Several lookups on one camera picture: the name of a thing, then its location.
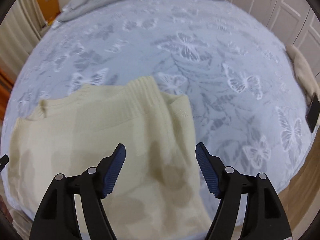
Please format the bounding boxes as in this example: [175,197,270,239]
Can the white panelled wardrobe doors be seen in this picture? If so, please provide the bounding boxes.
[227,0,319,73]

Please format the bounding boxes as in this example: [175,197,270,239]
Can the beige pleated curtain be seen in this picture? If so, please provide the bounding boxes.
[1,0,46,81]

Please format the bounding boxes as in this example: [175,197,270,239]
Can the cream knitted sweater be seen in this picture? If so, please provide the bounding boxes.
[8,77,211,239]

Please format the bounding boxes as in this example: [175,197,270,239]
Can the cream garment at bed edge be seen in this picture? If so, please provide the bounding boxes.
[285,45,319,105]

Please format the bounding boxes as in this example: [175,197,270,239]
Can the light blue butterfly bedspread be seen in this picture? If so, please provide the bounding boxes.
[1,0,315,218]

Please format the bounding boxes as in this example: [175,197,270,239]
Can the black phone on bed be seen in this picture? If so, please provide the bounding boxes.
[306,93,320,133]

